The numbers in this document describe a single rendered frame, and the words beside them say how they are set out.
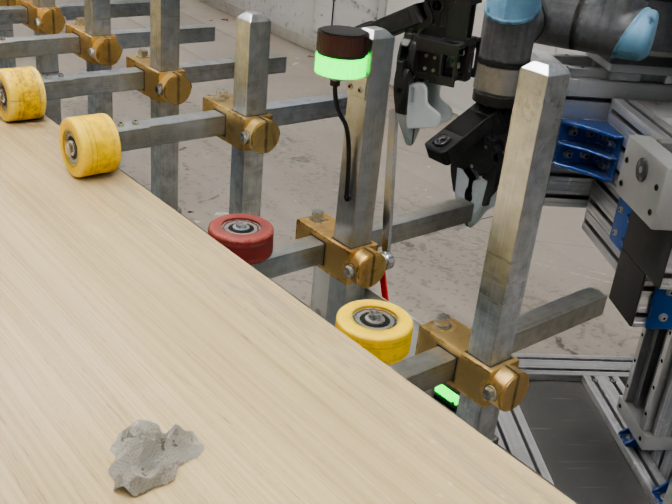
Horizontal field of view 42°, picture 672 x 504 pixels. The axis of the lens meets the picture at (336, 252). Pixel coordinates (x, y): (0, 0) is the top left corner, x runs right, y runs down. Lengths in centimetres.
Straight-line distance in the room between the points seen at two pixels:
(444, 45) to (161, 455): 62
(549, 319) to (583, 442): 89
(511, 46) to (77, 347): 73
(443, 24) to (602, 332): 188
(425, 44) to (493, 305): 35
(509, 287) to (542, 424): 109
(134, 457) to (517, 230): 45
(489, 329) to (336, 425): 28
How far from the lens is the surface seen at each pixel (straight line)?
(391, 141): 116
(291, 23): 602
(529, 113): 88
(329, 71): 101
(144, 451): 70
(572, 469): 191
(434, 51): 111
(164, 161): 152
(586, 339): 281
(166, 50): 147
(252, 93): 126
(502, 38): 126
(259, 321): 89
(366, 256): 111
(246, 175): 130
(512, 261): 93
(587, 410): 210
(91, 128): 119
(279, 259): 111
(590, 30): 133
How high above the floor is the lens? 136
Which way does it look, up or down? 26 degrees down
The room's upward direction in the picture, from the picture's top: 6 degrees clockwise
